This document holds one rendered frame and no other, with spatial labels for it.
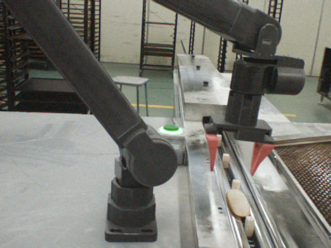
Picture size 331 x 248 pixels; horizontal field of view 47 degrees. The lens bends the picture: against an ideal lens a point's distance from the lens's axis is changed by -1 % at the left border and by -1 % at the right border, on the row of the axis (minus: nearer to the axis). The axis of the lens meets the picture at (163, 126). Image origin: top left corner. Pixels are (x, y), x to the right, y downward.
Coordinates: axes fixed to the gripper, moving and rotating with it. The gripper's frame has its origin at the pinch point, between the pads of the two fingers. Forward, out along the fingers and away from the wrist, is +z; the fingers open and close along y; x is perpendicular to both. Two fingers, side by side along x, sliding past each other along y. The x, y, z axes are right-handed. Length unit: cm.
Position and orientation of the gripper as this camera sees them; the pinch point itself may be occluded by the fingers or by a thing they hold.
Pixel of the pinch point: (231, 168)
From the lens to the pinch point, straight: 72.9
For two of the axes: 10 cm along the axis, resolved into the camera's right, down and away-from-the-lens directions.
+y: -9.9, -1.1, -0.2
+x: -0.2, 2.9, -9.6
